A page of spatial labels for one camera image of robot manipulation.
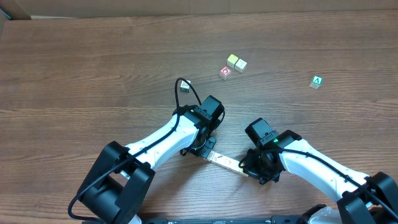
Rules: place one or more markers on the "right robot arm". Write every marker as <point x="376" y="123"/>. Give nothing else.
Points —
<point x="360" y="198"/>

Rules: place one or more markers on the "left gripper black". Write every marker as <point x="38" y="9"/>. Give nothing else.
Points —
<point x="204" y="149"/>

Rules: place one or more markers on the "red edged picture block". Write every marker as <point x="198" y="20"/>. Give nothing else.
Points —
<point x="228" y="163"/>

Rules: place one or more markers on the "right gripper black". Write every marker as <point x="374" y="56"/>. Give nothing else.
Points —
<point x="253" y="171"/>

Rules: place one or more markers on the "yellow top wooden block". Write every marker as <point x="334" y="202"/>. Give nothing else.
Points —
<point x="231" y="61"/>

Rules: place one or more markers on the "green side picture block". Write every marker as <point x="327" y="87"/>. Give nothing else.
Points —
<point x="185" y="86"/>

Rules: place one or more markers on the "red top wooden block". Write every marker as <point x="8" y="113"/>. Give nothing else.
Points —
<point x="225" y="72"/>

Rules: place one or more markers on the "green letter wooden block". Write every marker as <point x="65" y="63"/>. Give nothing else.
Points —
<point x="316" y="82"/>

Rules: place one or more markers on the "plain white wooden block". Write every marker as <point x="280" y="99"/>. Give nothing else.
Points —
<point x="240" y="65"/>

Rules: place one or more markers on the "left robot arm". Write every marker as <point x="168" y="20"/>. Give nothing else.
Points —
<point x="115" y="187"/>

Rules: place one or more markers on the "acorn picture wooden block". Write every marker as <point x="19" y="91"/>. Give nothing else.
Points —
<point x="243" y="172"/>

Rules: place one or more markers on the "plain cream wooden block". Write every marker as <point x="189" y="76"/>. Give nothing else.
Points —
<point x="236" y="166"/>

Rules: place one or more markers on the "hammer picture wooden block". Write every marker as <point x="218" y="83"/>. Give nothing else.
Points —
<point x="219" y="159"/>

